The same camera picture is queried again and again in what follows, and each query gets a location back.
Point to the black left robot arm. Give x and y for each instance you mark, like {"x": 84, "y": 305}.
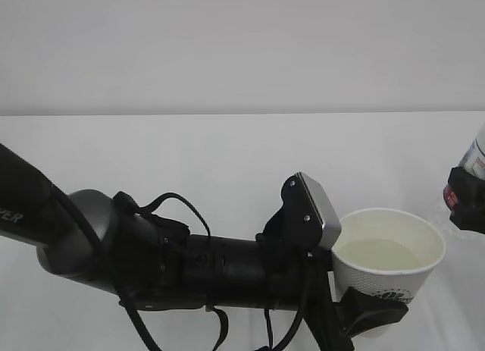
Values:
{"x": 156, "y": 264}

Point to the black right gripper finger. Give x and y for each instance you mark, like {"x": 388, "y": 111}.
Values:
{"x": 468, "y": 211}

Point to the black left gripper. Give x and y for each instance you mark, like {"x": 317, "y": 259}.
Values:
{"x": 332, "y": 324}

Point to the clear Nongfu Spring water bottle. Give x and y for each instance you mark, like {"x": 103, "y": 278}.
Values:
{"x": 473, "y": 162}

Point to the white paper cup green logo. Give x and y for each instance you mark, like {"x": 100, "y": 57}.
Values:
{"x": 386, "y": 253}

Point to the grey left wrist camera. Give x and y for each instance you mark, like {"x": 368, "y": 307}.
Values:
{"x": 307, "y": 218}

